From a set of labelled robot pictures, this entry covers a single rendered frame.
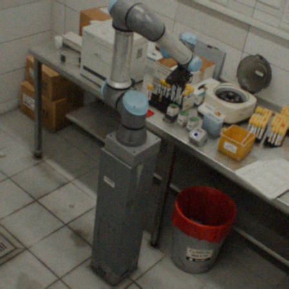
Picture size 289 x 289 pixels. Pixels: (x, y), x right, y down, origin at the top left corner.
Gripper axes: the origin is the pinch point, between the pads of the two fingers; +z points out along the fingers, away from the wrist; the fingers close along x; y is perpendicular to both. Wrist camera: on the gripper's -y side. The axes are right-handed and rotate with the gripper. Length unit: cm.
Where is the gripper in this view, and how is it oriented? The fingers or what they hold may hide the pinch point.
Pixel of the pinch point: (175, 98)
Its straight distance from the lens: 263.9
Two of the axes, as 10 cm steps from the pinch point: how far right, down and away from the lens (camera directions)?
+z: -1.2, 8.0, 5.9
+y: 6.6, -3.8, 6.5
